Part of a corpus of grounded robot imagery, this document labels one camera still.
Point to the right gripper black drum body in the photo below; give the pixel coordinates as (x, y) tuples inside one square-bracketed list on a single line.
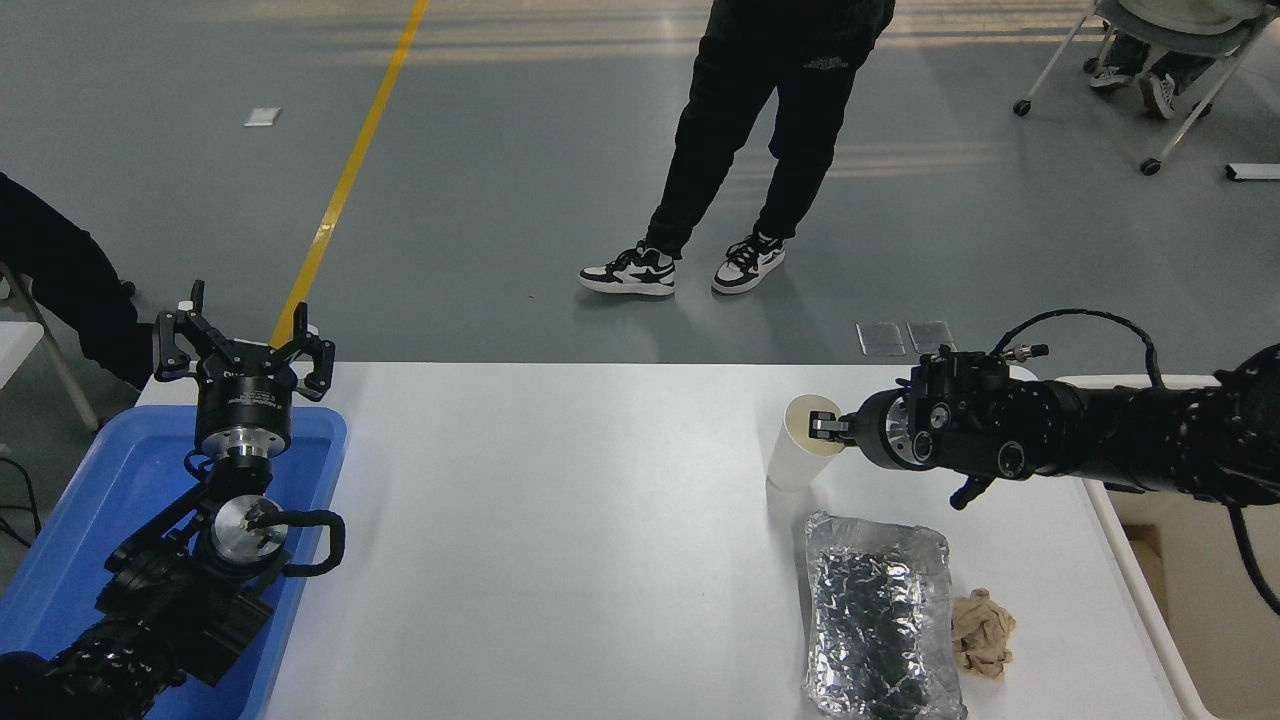
[(875, 432)]

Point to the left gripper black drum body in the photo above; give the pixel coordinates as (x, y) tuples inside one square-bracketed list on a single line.
[(245, 395)]

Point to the white paper cup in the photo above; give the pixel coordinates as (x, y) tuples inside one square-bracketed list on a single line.
[(790, 462)]

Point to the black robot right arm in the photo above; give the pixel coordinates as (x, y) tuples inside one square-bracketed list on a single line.
[(1100, 430)]

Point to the clear floor plate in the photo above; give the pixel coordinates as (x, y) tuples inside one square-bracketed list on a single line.
[(930, 333), (881, 339)]

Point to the grey metal chair leg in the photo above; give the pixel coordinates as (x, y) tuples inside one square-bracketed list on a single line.
[(62, 365)]

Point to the person at table edge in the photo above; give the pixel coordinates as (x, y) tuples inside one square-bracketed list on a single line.
[(60, 270)]

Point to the white board beside chair leg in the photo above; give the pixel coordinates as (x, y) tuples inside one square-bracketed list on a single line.
[(15, 350)]

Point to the blue plastic tray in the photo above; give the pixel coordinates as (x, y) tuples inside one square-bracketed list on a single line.
[(90, 500)]

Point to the crumpled silver foil tray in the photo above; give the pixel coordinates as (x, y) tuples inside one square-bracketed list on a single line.
[(875, 620)]

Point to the crumpled tan paper ball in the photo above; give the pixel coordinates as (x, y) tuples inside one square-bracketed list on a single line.
[(982, 635)]

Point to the white paper on floor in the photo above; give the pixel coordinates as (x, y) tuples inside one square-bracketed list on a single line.
[(262, 117)]

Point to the walking person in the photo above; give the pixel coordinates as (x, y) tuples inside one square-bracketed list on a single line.
[(740, 110)]

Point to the large pale plastic bin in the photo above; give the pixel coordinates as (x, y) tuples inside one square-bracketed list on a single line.
[(1200, 620)]

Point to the person seated on wheeled chair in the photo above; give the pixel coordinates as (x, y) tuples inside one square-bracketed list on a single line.
[(1160, 85)]

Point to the white bar on floor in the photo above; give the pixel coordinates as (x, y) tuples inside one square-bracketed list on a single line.
[(1252, 172)]

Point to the grey wheeled chair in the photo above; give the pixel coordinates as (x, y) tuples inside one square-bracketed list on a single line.
[(1200, 40)]

